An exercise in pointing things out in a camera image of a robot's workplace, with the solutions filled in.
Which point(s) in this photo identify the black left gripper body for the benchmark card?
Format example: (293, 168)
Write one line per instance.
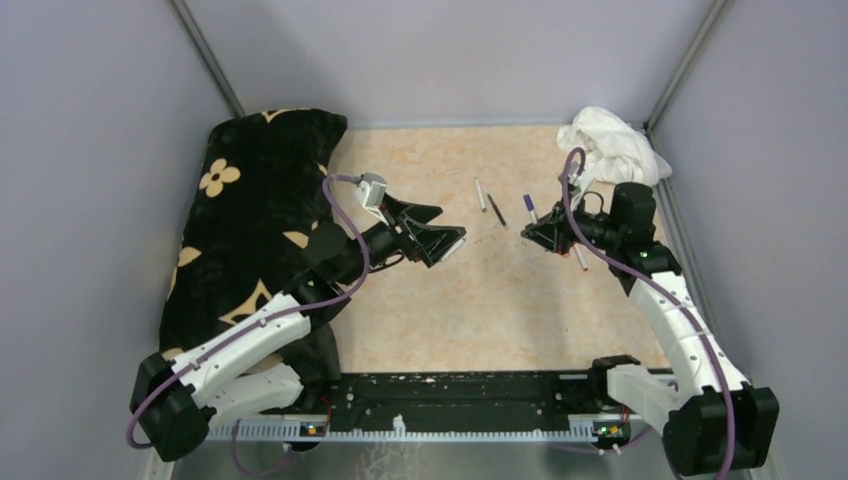
(405, 232)

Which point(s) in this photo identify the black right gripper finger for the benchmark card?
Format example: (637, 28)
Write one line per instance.
(556, 218)
(544, 234)

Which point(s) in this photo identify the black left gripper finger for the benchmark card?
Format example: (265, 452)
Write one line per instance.
(432, 243)
(401, 212)

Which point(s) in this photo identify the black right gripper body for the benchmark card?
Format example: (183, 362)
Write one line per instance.
(582, 240)

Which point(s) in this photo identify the white red-cap marker pen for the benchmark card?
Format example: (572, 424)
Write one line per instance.
(580, 257)

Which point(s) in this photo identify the white purple-tip marker pen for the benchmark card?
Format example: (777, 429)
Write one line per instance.
(530, 207)

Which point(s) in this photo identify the thin black pen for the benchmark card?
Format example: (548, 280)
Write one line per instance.
(497, 211)

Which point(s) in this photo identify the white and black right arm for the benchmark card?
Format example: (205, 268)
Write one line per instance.
(712, 420)

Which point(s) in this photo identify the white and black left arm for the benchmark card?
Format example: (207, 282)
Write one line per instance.
(176, 403)

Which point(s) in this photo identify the white crumpled cloth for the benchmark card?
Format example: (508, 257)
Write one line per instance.
(616, 151)

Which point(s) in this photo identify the black floral blanket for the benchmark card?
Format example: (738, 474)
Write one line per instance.
(258, 198)

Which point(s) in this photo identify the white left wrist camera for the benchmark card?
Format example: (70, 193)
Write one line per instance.
(370, 192)

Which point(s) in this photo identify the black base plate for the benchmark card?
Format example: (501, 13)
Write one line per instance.
(498, 402)

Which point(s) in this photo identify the slotted cable duct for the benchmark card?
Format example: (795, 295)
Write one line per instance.
(313, 429)

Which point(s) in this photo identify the aluminium corner post left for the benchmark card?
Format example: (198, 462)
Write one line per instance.
(204, 51)

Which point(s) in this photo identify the aluminium corner post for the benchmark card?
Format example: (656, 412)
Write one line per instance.
(204, 51)
(697, 45)

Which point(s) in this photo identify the aluminium corner post right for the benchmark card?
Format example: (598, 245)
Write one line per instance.
(697, 45)

